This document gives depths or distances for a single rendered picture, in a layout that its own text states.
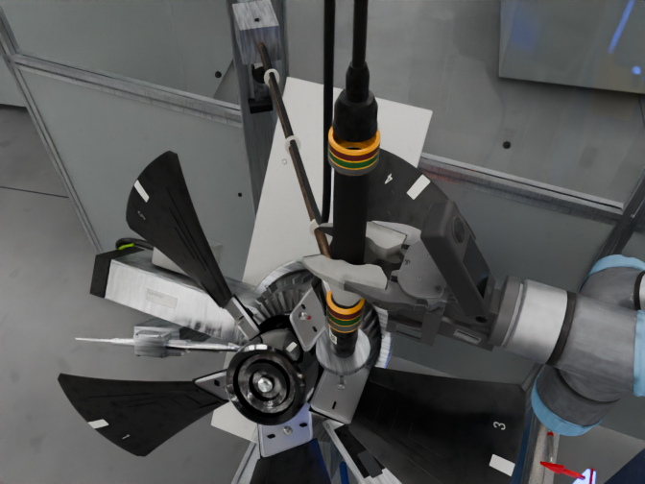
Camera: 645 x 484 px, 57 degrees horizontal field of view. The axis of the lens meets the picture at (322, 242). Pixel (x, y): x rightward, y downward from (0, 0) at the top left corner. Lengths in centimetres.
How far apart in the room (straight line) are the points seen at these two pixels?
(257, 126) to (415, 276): 85
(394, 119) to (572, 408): 56
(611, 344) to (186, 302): 70
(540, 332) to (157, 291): 69
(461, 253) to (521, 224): 100
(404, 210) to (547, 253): 84
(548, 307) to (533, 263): 105
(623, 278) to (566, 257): 85
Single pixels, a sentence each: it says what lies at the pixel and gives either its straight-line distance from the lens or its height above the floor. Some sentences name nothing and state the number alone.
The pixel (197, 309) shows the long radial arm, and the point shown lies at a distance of 106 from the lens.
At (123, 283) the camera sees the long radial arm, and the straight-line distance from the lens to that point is 112.
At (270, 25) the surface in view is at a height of 142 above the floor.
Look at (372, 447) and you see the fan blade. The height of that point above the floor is 118.
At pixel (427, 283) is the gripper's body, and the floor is 151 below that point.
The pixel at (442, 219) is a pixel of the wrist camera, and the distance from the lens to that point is 53.
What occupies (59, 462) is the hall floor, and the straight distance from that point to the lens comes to 227.
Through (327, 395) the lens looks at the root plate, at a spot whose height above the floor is 119.
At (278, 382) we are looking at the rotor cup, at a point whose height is 122.
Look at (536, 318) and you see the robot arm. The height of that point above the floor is 152.
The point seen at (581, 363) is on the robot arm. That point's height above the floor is 149.
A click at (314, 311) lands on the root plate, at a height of 126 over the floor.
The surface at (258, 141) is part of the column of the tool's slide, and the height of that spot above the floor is 107.
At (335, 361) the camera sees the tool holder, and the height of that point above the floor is 131.
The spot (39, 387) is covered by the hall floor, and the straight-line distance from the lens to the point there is 243.
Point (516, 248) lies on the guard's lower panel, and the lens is 161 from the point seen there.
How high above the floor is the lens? 199
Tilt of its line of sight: 51 degrees down
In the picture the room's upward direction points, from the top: straight up
